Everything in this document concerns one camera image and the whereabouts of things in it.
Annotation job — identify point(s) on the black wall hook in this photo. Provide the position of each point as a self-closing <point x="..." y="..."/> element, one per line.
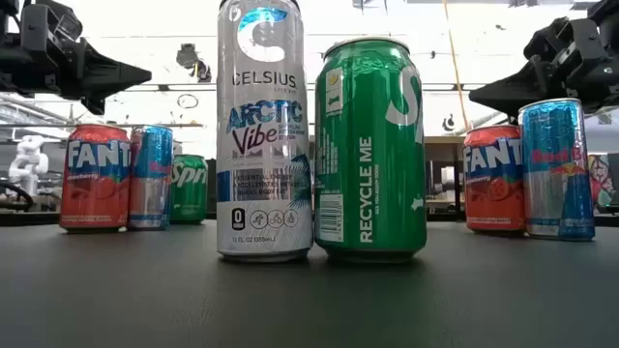
<point x="449" y="124"/>

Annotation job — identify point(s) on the grey horizontal pipe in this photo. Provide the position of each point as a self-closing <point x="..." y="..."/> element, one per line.
<point x="97" y="125"/>

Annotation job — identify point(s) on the colourful patchwork quilt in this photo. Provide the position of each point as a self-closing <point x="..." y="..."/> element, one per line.
<point x="602" y="183"/>

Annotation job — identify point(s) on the black metal shelf leg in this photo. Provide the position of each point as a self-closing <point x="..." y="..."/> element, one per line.
<point x="456" y="193"/>

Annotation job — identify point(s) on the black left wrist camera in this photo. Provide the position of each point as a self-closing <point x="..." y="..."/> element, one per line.
<point x="48" y="24"/>

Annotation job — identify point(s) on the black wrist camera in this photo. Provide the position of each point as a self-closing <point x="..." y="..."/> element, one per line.
<point x="546" y="38"/>
<point x="48" y="24"/>

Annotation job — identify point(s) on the red Fanta strawberry can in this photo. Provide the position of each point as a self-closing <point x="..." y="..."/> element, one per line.
<point x="94" y="193"/>
<point x="493" y="193"/>

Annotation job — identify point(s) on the green Sprite can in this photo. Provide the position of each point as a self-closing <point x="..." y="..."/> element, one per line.
<point x="370" y="169"/>
<point x="189" y="198"/>

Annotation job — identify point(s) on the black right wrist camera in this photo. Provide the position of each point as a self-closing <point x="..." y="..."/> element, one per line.
<point x="546" y="38"/>

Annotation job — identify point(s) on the long linear ceiling light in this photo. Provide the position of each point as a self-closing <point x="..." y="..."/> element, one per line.
<point x="145" y="88"/>

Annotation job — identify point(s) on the blue silver Red Bull can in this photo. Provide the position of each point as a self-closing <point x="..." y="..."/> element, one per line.
<point x="151" y="193"/>
<point x="556" y="193"/>

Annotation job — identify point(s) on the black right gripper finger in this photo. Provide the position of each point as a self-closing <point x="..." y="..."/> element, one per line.
<point x="513" y="113"/>
<point x="522" y="82"/>

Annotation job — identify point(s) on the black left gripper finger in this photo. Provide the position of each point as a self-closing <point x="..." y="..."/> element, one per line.
<point x="94" y="104"/>
<point x="111" y="77"/>

